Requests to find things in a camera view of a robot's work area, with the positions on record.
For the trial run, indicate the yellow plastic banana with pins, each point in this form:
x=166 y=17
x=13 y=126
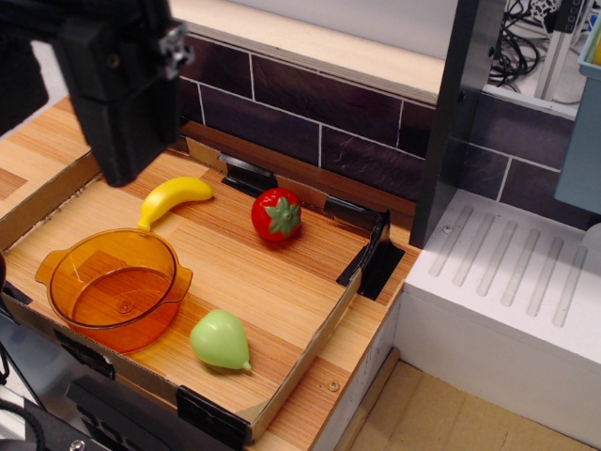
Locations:
x=170 y=194

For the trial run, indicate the blue-grey plastic bin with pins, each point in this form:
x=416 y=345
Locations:
x=579 y=181

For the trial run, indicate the green plastic pear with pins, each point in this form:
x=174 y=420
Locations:
x=219 y=339

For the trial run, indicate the aluminium frame profile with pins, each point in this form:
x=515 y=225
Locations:
x=566 y=24

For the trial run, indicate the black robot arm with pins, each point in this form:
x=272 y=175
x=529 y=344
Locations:
x=120 y=61

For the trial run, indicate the cardboard fence with black tape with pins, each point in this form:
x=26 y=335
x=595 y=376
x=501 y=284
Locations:
x=310 y=305

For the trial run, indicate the dark grey vertical post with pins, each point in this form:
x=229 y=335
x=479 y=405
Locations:
x=472 y=46

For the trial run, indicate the white toy sink drainboard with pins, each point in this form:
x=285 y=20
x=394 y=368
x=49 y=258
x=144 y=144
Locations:
x=505 y=304

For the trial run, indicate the red plastic strawberry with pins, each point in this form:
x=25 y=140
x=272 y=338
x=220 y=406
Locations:
x=276 y=214

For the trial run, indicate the orange transparent plastic pot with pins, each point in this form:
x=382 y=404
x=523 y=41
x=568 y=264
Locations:
x=122 y=288

